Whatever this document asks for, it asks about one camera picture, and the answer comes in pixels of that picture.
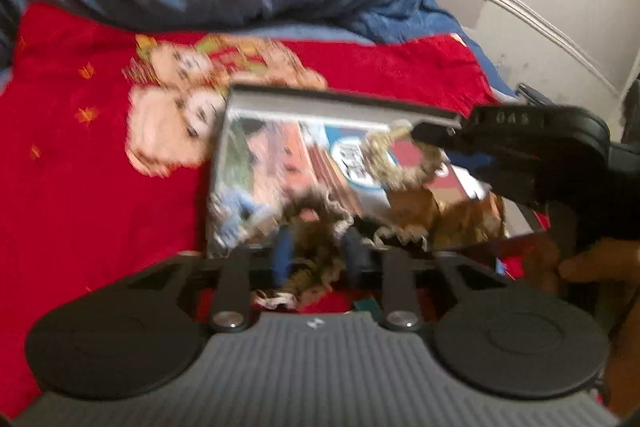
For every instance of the brown paper sachet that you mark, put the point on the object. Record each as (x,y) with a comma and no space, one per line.
(413,214)
(469,222)

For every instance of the person's hand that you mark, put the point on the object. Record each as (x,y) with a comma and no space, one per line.
(607,260)

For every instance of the black cardboard box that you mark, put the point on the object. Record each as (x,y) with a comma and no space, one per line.
(274,142)

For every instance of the red embroidered quilt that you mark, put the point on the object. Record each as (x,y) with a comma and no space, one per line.
(84,202)

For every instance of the cream lace scrunchie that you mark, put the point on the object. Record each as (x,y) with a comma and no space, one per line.
(396,162)

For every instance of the colourful history book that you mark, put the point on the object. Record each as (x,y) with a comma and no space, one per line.
(277,170)

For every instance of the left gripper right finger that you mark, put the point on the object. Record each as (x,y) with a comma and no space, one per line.
(400,309)

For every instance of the blue lace scrunchie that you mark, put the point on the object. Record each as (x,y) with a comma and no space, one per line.
(234,214)

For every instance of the black white lace scrunchie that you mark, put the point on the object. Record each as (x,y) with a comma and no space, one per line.
(305,257)

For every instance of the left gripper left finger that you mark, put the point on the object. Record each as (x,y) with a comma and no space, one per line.
(233,305)

